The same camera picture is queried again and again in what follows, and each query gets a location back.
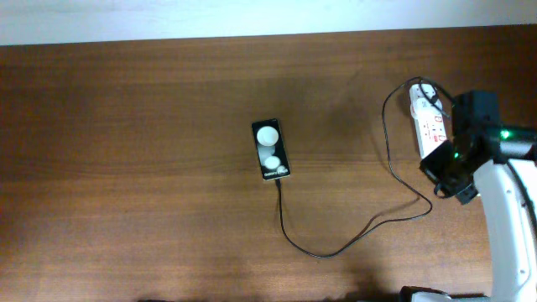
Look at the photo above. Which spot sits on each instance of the black Galaxy flip smartphone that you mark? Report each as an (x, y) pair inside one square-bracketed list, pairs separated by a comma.
[(269, 143)]

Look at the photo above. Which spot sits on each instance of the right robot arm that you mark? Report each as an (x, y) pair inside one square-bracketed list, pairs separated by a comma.
[(488, 159)]

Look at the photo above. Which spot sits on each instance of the white charger plug adapter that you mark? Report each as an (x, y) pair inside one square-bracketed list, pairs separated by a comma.
[(424, 101)]

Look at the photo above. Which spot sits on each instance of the white power strip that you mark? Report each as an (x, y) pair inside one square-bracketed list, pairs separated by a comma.
[(430, 133)]

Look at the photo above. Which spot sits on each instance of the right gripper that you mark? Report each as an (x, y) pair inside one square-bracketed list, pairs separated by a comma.
[(427, 169)]

